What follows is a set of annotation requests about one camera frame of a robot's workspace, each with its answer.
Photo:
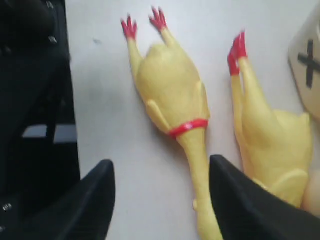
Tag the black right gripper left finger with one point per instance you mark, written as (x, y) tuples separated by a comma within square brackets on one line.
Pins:
[(84, 213)]

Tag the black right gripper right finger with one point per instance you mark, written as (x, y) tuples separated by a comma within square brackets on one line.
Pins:
[(250, 205)]

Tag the large front rubber chicken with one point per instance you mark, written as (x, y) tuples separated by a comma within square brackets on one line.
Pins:
[(175, 99)]

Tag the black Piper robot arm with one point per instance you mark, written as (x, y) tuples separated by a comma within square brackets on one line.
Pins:
[(154, 190)]

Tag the cream bin marked X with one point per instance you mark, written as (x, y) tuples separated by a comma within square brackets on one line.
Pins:
[(304, 60)]

